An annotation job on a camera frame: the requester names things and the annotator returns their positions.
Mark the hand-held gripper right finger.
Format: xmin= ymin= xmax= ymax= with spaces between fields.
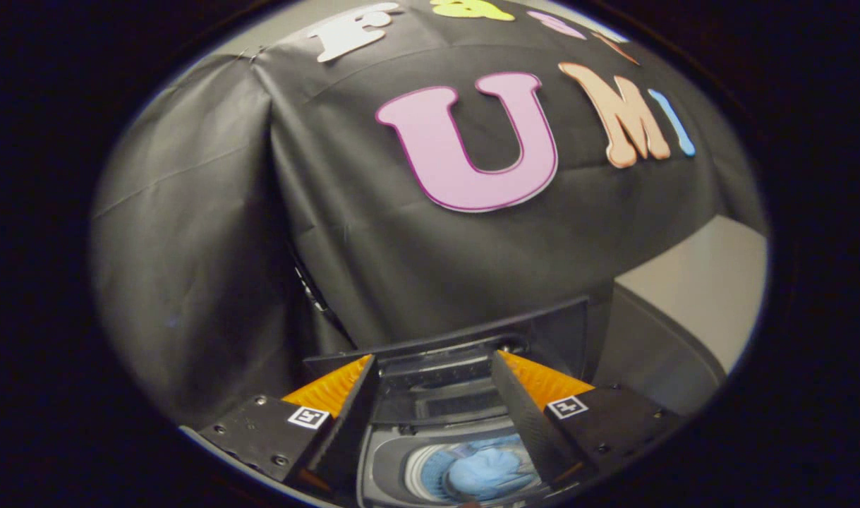
xmin=490 ymin=351 xmax=684 ymax=488

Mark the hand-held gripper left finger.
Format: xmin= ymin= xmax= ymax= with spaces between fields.
xmin=198 ymin=354 xmax=380 ymax=495

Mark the light blue cloth garment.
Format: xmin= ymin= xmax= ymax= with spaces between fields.
xmin=444 ymin=434 xmax=538 ymax=499

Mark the black backdrop cloth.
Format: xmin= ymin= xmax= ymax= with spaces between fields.
xmin=91 ymin=0 xmax=765 ymax=424

